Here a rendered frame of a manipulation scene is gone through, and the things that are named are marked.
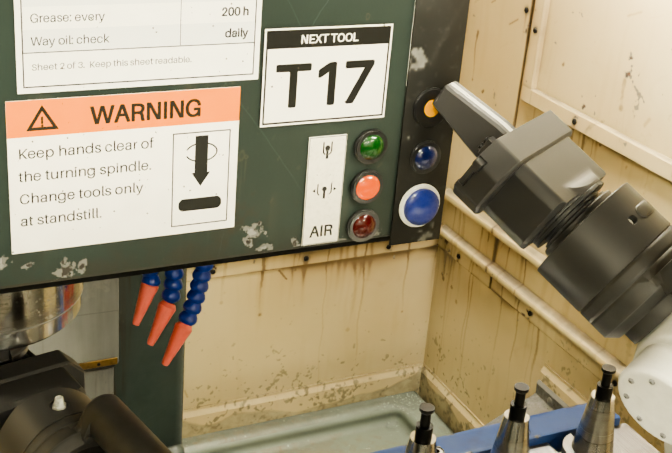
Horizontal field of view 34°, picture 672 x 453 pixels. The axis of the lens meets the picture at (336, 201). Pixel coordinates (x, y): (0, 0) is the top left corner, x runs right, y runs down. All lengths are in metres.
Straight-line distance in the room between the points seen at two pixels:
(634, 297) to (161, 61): 0.35
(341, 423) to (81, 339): 0.88
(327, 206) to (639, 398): 0.26
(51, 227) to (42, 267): 0.03
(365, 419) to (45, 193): 1.65
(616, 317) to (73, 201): 0.37
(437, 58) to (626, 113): 0.94
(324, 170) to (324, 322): 1.42
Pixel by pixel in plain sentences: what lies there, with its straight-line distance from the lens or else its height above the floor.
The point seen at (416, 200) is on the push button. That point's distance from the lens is 0.83.
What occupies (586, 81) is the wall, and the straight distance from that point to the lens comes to 1.79.
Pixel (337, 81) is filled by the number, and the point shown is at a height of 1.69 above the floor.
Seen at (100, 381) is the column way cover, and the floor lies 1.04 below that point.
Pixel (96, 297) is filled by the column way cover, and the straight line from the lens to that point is 1.52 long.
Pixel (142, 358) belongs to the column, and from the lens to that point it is 1.64.
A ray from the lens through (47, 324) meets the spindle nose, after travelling 0.93.
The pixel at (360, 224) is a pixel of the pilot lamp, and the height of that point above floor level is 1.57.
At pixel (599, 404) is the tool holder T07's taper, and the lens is 1.19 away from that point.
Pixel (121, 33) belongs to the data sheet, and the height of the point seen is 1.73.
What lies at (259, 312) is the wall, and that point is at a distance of 2.12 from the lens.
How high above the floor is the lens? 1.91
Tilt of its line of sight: 23 degrees down
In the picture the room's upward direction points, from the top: 5 degrees clockwise
